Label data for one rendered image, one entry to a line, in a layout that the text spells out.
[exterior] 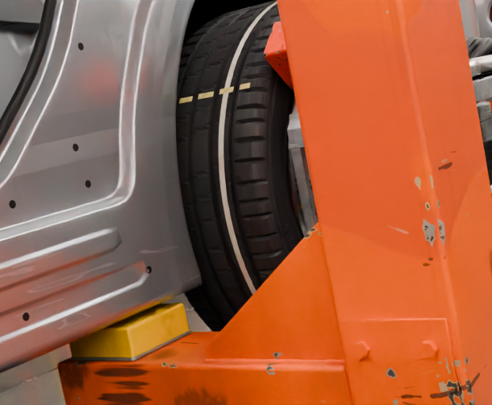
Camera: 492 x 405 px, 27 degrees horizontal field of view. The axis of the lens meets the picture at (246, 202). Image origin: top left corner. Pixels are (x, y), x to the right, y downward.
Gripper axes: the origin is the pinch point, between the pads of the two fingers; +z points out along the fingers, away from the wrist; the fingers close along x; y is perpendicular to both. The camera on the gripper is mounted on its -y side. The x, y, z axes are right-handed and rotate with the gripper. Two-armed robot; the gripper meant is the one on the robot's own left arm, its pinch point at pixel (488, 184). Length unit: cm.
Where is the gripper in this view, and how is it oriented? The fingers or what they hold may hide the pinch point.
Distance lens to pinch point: 152.4
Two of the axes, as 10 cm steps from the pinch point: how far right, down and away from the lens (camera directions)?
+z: -9.7, 2.1, -1.4
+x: -1.5, -0.8, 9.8
